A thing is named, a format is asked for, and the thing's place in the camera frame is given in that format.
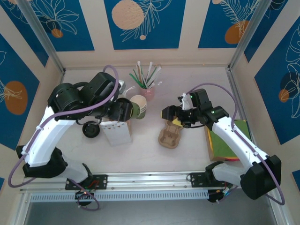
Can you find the white paper gift bag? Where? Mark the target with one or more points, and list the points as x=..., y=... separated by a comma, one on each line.
x=117, y=136

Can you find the brown cardboard cup carrier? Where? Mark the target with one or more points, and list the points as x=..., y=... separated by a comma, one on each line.
x=168, y=139

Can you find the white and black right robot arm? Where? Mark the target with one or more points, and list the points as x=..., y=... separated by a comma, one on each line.
x=234, y=138

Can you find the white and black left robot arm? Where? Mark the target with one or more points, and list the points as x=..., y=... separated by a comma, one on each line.
x=47, y=133

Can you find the stack of paper cups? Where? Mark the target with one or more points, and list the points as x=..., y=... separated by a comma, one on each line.
x=140, y=101

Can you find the green paper-wrapped straw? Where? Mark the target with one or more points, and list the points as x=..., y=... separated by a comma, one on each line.
x=136, y=80
x=137, y=75
x=152, y=74

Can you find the pink straw holder cup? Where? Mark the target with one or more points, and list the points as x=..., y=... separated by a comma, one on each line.
x=148, y=93

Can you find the white paper-wrapped straw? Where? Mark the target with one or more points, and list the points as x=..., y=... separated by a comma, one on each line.
x=140, y=71
x=150, y=70
x=157, y=72
x=156, y=84

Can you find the green and orange folders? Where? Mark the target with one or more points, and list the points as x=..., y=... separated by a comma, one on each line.
x=209, y=150

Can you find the green paper napkin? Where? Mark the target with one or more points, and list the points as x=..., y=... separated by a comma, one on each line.
x=220, y=146

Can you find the red paper napkin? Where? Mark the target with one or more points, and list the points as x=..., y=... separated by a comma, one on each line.
x=232, y=159

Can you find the black controller board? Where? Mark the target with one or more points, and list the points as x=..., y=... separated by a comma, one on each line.
x=84, y=194
x=216, y=197

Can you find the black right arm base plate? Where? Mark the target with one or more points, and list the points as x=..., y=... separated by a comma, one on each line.
x=199, y=179

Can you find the aluminium mounting rail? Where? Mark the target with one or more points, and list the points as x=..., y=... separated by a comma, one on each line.
x=150, y=180

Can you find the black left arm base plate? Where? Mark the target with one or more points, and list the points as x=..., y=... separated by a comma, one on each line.
x=100, y=181

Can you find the aluminium frame post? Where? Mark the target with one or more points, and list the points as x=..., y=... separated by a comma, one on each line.
x=249, y=35
x=43, y=37

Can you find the aluminium frame leg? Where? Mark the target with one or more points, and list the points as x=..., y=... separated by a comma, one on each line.
x=20, y=211
x=279, y=216

